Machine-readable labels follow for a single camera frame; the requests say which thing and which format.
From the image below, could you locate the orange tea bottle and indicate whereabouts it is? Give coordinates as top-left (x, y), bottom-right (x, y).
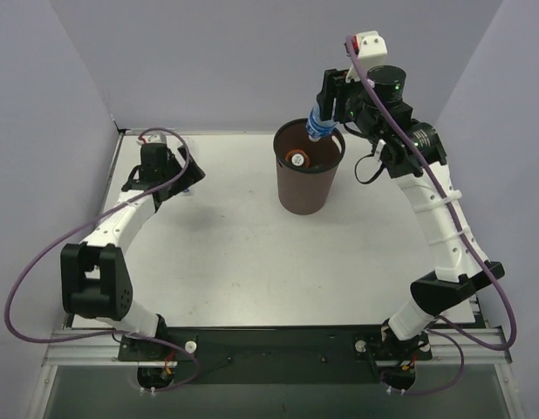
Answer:
top-left (285, 149), bottom-right (311, 169)

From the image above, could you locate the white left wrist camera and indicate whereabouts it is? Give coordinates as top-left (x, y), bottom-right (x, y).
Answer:
top-left (136, 133), bottom-right (167, 147)

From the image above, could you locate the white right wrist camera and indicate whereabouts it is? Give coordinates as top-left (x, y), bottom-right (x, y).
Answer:
top-left (345, 31), bottom-right (388, 75)

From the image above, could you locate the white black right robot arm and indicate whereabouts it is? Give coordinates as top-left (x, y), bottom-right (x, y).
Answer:
top-left (309, 65), bottom-right (504, 348)

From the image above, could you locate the clear bottle blue label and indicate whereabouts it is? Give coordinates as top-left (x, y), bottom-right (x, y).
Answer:
top-left (305, 103), bottom-right (337, 142)

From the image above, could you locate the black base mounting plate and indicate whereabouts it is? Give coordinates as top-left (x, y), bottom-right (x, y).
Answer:
top-left (118, 325), bottom-right (432, 384)

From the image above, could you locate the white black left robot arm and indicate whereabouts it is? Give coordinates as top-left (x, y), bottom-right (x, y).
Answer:
top-left (60, 142), bottom-right (205, 360)

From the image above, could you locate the aluminium table edge rail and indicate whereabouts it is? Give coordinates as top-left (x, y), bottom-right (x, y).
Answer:
top-left (92, 127), bottom-right (174, 219)

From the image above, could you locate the clear unlabelled plastic bottle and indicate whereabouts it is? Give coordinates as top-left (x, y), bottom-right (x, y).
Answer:
top-left (181, 137), bottom-right (201, 197)

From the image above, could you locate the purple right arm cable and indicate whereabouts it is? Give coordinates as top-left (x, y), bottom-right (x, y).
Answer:
top-left (344, 34), bottom-right (519, 397)

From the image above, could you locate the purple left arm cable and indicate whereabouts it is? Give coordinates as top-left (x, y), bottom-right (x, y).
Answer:
top-left (6, 127), bottom-right (199, 392)

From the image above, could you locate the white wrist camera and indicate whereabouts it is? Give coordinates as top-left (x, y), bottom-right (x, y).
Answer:
top-left (136, 133), bottom-right (167, 147)
top-left (345, 31), bottom-right (388, 75)

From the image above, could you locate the aluminium front rail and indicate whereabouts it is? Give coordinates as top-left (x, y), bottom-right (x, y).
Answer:
top-left (43, 329), bottom-right (512, 367)

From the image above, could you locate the brown plastic bin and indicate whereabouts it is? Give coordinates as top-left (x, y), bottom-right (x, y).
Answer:
top-left (273, 119), bottom-right (345, 216)

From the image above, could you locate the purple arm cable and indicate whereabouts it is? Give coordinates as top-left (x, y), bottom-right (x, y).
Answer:
top-left (344, 34), bottom-right (519, 397)
top-left (6, 127), bottom-right (199, 392)

